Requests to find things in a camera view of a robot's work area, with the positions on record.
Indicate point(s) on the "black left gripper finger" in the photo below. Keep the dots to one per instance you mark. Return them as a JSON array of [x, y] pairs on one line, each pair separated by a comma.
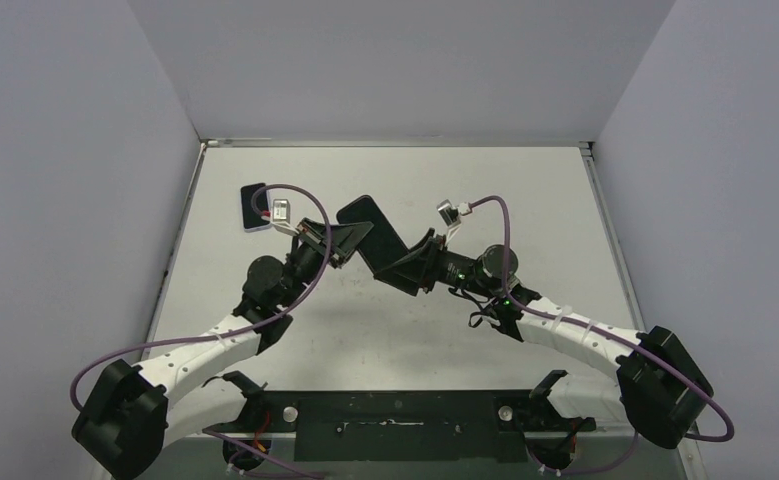
[[326, 232], [345, 240]]

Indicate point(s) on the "black phone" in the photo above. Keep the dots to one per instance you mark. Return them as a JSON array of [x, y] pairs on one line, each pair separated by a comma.
[[255, 207]]

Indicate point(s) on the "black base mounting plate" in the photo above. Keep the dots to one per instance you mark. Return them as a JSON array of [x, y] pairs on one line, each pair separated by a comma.
[[398, 426]]

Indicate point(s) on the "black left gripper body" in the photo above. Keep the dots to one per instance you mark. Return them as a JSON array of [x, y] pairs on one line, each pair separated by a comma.
[[309, 258]]

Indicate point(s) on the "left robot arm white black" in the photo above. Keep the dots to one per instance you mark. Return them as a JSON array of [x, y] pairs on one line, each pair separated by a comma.
[[124, 422]]

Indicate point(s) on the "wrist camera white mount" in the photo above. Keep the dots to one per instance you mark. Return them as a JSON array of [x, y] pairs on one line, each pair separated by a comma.
[[278, 214], [452, 215]]

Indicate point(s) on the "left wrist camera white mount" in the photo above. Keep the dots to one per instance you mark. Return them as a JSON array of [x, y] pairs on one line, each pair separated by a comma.
[[278, 214]]

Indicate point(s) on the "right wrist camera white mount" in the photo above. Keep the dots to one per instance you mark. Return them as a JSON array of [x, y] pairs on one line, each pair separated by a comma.
[[452, 215]]

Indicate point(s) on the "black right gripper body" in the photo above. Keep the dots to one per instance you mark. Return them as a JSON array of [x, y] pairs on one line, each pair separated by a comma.
[[430, 258]]

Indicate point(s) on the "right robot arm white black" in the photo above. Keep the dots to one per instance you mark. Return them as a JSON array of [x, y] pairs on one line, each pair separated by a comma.
[[654, 383]]

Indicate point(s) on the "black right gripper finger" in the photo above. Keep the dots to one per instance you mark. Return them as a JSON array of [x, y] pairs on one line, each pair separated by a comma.
[[407, 277], [422, 252]]

